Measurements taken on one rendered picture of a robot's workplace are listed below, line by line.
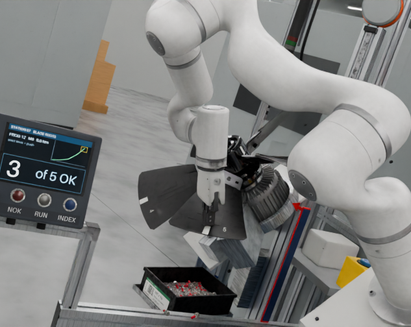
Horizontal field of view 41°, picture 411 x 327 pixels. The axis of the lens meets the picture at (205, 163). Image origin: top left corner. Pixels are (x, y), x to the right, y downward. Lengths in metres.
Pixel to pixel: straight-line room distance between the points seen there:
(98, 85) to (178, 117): 8.44
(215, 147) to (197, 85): 0.20
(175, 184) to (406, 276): 0.97
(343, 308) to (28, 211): 0.66
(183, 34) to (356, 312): 0.65
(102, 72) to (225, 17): 8.81
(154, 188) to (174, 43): 0.91
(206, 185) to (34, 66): 5.83
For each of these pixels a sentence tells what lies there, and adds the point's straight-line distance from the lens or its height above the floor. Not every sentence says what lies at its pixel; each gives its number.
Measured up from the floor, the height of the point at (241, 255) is 0.94.
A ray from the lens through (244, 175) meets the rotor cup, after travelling 1.77.
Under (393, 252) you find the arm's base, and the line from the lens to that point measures 1.03.
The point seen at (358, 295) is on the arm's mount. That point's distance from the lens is 1.21.
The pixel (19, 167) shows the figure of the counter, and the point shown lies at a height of 1.17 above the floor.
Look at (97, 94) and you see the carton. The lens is 9.90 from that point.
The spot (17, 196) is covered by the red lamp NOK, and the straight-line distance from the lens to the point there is 1.08.
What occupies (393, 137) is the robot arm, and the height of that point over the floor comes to 1.44.
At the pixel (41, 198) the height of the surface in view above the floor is 1.12.
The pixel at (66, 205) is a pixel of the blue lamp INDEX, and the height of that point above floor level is 1.12.
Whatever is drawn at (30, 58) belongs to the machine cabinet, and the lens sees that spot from 7.14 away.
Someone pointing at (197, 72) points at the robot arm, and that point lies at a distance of 1.29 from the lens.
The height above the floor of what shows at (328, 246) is 0.95.
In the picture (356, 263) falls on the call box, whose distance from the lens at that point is 1.58.
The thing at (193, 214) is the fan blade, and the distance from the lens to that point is 1.58.
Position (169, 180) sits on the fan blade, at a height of 1.05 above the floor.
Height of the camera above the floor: 1.47
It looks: 10 degrees down
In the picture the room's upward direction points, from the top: 18 degrees clockwise
